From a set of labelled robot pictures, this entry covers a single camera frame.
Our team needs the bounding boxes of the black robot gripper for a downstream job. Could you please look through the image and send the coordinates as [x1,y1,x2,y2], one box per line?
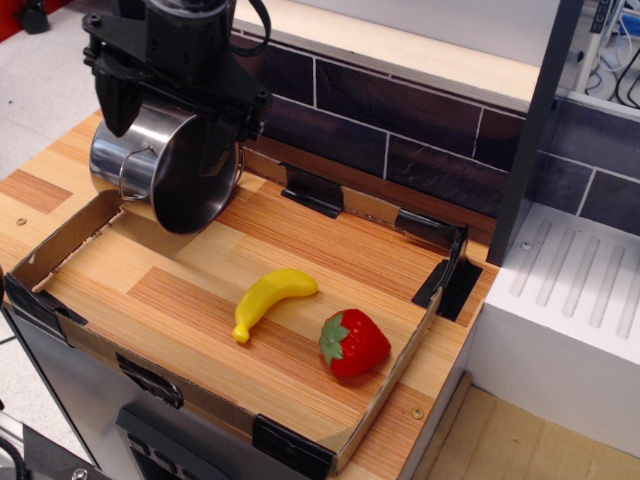
[82,1,273,176]

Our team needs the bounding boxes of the shiny metal pot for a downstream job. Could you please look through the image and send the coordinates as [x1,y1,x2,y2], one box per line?
[89,100,241,234]

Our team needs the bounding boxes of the cardboard fence with black tape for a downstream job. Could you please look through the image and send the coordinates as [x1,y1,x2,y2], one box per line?
[4,130,484,477]

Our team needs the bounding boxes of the yellow toy banana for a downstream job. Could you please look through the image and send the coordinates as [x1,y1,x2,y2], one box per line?
[233,268,319,344]

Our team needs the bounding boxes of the red toy strawberry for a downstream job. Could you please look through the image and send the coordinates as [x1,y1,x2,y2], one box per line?
[319,309,391,377]

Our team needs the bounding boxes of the brass screw right front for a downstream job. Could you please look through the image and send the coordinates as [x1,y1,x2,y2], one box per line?
[410,408,424,420]

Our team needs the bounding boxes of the white toy sink drainboard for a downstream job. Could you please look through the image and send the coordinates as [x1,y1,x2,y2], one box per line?
[467,204,639,455]

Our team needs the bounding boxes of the dark grey vertical post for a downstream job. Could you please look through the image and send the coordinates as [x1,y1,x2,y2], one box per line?
[487,0,583,266]

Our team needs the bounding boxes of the cables in background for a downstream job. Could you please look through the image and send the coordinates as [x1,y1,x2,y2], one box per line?
[582,0,640,109]

